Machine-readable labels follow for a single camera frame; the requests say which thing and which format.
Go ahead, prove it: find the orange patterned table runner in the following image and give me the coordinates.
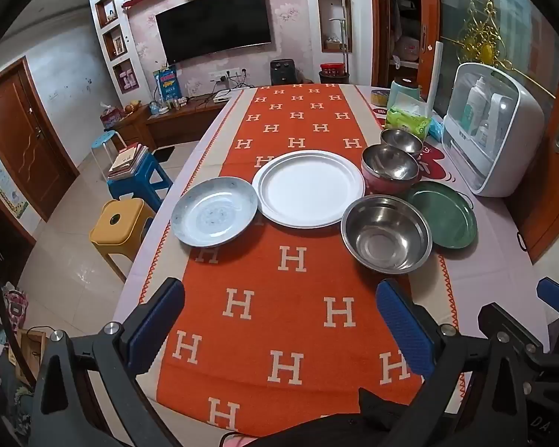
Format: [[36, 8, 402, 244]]
[[137, 83, 471, 438]]

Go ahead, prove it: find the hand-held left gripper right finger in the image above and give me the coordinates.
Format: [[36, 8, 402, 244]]
[[376, 278, 532, 447]]

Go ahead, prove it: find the blue printed box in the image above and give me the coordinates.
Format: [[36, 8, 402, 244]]
[[153, 68, 182, 101]]

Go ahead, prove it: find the blue plastic stool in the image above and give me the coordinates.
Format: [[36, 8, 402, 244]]
[[107, 153, 173, 210]]

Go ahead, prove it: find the white plate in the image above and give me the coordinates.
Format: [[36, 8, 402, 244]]
[[252, 150, 365, 229]]

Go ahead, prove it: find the black television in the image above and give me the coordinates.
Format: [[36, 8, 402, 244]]
[[155, 0, 272, 64]]

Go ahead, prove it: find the orange framed glass door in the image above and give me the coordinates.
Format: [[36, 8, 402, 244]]
[[417, 0, 559, 266]]

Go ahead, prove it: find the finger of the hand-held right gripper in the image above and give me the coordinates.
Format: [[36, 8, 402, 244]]
[[537, 276, 559, 322], [477, 304, 548, 364]]

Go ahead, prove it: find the yellow plastic stool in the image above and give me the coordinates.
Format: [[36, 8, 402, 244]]
[[89, 198, 157, 284]]

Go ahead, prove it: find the green wet wipes packet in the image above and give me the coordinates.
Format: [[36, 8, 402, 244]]
[[385, 92, 433, 139]]

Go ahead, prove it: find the stack of books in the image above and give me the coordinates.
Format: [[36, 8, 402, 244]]
[[108, 143, 149, 181]]

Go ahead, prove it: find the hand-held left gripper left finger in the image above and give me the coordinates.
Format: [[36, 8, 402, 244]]
[[30, 278, 187, 447]]

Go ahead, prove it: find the gold hanging ornament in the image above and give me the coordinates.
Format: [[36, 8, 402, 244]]
[[454, 0, 557, 98]]

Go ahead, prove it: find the white sterilizer cabinet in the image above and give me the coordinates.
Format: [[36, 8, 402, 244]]
[[440, 62, 546, 197]]

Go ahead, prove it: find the red tissue pack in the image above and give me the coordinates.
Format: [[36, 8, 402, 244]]
[[100, 102, 124, 129]]

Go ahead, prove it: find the wooden door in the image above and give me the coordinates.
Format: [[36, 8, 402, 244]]
[[0, 58, 80, 222]]

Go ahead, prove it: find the large steel bowl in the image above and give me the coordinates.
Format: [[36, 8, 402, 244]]
[[341, 195, 433, 275]]

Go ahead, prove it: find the pink steel bowl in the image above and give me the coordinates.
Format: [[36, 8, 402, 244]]
[[361, 144, 421, 195]]

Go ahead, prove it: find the teal canister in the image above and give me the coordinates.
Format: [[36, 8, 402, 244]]
[[386, 77, 422, 110]]

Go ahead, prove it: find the wooden television cabinet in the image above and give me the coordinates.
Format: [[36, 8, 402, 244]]
[[103, 88, 243, 150]]

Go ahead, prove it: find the green plate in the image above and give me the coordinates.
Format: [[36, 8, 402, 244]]
[[407, 181, 479, 249]]

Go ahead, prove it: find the wall chart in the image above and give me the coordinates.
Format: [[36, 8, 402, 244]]
[[0, 135, 29, 219]]

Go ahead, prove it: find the wooden crate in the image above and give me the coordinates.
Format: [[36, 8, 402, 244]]
[[16, 328, 47, 383]]

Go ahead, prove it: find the light blue round stool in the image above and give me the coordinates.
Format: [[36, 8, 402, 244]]
[[91, 131, 127, 168]]

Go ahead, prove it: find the small steel bowl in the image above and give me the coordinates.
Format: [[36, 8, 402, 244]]
[[380, 129, 424, 156]]

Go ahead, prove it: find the dark air fryer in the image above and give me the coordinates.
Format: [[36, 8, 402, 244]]
[[269, 59, 297, 86]]

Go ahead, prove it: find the blue patterned plate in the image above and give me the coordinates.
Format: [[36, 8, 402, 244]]
[[170, 176, 259, 248]]

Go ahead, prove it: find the white rice cooker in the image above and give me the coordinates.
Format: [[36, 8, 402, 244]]
[[396, 35, 420, 63]]

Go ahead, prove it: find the wall niche shelf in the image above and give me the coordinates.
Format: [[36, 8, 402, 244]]
[[317, 0, 353, 53]]

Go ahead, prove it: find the pink printed bag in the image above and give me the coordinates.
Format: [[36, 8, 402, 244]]
[[2, 289, 29, 331]]

